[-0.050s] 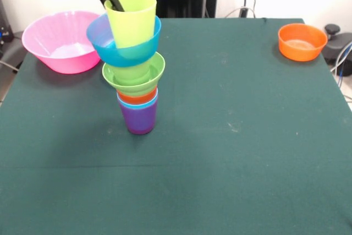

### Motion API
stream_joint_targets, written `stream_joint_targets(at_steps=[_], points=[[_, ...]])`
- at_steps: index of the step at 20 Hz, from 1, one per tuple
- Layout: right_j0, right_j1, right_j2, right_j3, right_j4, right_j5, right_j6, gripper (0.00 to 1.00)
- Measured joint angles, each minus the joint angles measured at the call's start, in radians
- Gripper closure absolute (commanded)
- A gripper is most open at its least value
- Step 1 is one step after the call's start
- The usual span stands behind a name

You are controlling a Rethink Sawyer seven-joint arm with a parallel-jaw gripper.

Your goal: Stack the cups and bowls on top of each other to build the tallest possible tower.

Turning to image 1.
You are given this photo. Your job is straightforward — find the large pink bowl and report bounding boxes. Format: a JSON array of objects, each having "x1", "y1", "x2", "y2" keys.
[{"x1": 21, "y1": 10, "x2": 102, "y2": 75}]

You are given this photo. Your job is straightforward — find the grey cable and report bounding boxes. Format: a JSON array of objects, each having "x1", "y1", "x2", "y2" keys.
[{"x1": 0, "y1": 60, "x2": 19, "y2": 74}]

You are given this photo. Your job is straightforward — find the black device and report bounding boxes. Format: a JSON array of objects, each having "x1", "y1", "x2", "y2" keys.
[{"x1": 0, "y1": 0, "x2": 14, "y2": 46}]

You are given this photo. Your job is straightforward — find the blue cup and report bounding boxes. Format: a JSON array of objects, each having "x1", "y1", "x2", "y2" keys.
[{"x1": 117, "y1": 93, "x2": 160, "y2": 110}]

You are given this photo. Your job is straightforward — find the orange bowl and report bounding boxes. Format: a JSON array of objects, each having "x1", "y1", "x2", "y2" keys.
[{"x1": 277, "y1": 23, "x2": 328, "y2": 62}]

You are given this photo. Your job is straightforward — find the purple cup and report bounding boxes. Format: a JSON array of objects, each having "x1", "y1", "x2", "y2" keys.
[{"x1": 118, "y1": 100, "x2": 159, "y2": 135}]

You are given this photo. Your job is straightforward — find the yellow-green cup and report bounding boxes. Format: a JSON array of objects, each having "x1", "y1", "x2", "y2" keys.
[{"x1": 103, "y1": 0, "x2": 158, "y2": 50}]

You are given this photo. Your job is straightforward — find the dark green table cloth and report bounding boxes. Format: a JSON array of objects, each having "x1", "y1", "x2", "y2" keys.
[{"x1": 0, "y1": 17, "x2": 352, "y2": 235}]

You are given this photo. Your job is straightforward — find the blue bowl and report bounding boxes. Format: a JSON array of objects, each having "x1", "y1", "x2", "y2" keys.
[{"x1": 86, "y1": 13, "x2": 162, "y2": 68}]

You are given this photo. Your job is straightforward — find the green bowl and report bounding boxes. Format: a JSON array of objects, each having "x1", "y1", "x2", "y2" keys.
[{"x1": 102, "y1": 52, "x2": 167, "y2": 97}]

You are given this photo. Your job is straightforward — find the blue cable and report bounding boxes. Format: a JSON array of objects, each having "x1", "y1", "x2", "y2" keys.
[{"x1": 329, "y1": 41, "x2": 352, "y2": 81}]

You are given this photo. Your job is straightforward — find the orange cup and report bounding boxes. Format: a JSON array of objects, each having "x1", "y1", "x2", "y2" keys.
[{"x1": 117, "y1": 89, "x2": 159, "y2": 105}]

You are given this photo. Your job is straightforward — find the black office chair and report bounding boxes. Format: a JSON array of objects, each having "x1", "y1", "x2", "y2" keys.
[{"x1": 321, "y1": 24, "x2": 352, "y2": 68}]

